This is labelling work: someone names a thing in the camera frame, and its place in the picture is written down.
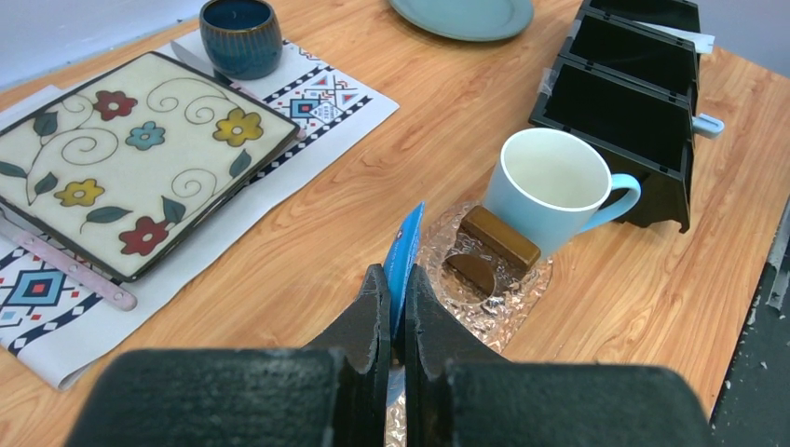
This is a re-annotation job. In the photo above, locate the blue toothpaste tube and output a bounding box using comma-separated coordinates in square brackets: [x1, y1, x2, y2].
[384, 201, 425, 341]

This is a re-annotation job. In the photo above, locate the light blue toothbrush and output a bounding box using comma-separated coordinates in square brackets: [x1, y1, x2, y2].
[692, 114, 725, 140]

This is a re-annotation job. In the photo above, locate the round grey-blue plate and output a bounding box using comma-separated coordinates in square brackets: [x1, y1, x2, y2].
[388, 0, 535, 42]

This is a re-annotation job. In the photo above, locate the oval textured glass tray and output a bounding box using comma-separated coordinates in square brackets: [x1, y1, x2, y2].
[385, 202, 553, 446]

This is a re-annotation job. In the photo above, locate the fork with pink handle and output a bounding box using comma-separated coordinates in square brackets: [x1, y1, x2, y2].
[1, 211, 138, 311]

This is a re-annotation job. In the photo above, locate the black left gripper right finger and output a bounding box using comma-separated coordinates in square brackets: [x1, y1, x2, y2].
[404, 266, 714, 446]

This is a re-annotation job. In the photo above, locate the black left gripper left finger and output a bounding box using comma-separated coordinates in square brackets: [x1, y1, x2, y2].
[66, 264, 390, 446]

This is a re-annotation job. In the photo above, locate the dark blue ceramic cup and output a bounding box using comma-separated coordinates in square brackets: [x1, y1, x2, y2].
[199, 0, 283, 80]

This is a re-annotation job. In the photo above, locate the white mug with blue handle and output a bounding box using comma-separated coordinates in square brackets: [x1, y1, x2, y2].
[483, 128, 642, 259]

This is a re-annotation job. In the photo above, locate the black compartment organizer box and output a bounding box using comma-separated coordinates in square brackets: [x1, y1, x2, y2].
[529, 1, 699, 233]

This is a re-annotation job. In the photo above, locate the square floral ceramic plate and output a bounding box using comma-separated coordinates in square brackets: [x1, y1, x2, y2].
[1, 52, 299, 281]

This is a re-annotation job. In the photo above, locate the glass holder with wooden ends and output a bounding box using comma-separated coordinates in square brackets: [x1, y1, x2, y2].
[443, 205, 541, 297]

